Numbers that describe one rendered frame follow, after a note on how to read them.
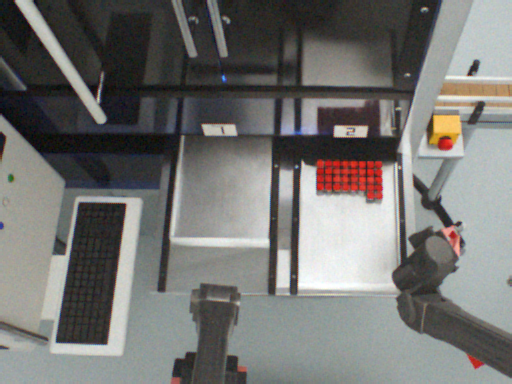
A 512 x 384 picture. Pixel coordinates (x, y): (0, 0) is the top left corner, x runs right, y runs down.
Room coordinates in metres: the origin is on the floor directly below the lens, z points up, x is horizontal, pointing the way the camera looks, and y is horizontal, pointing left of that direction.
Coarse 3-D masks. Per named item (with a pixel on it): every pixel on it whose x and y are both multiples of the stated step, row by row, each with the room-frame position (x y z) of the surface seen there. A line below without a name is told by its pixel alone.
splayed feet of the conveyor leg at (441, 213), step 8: (416, 176) 0.99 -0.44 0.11; (416, 184) 0.95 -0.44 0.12; (424, 184) 0.95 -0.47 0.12; (424, 192) 0.91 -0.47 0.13; (424, 200) 0.87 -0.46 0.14; (440, 200) 0.87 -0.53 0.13; (424, 208) 0.85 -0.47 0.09; (432, 208) 0.85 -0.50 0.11; (440, 208) 0.84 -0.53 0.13; (440, 216) 0.81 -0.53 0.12; (448, 216) 0.81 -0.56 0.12; (448, 224) 0.78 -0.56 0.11; (464, 240) 0.72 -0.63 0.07; (464, 248) 0.71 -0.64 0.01
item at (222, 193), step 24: (192, 144) 0.75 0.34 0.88; (216, 144) 0.75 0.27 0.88; (240, 144) 0.75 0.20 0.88; (264, 144) 0.75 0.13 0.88; (192, 168) 0.68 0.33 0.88; (216, 168) 0.68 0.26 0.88; (240, 168) 0.68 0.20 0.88; (264, 168) 0.68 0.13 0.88; (192, 192) 0.61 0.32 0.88; (216, 192) 0.61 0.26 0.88; (240, 192) 0.61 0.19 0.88; (264, 192) 0.61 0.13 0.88; (192, 216) 0.54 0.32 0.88; (216, 216) 0.54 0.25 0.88; (240, 216) 0.54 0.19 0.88; (264, 216) 0.54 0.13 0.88; (192, 240) 0.47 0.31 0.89; (216, 240) 0.47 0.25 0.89; (240, 240) 0.47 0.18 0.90; (264, 240) 0.46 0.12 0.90
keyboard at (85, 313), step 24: (96, 216) 0.56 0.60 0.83; (120, 216) 0.56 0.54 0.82; (72, 240) 0.49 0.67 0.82; (96, 240) 0.48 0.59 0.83; (120, 240) 0.49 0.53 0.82; (72, 264) 0.42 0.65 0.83; (96, 264) 0.42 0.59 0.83; (72, 288) 0.35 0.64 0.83; (96, 288) 0.35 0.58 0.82; (72, 312) 0.28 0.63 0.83; (96, 312) 0.29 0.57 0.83; (72, 336) 0.22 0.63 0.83; (96, 336) 0.22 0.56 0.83
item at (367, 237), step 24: (312, 168) 0.68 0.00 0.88; (384, 168) 0.68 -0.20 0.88; (312, 192) 0.61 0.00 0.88; (384, 192) 0.61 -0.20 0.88; (312, 216) 0.54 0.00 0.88; (336, 216) 0.54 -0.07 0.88; (360, 216) 0.54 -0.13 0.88; (384, 216) 0.54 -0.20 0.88; (312, 240) 0.47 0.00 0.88; (336, 240) 0.47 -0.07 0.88; (360, 240) 0.47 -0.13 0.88; (384, 240) 0.47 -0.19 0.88; (312, 264) 0.40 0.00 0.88; (336, 264) 0.40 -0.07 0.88; (360, 264) 0.40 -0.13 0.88; (384, 264) 0.40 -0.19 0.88
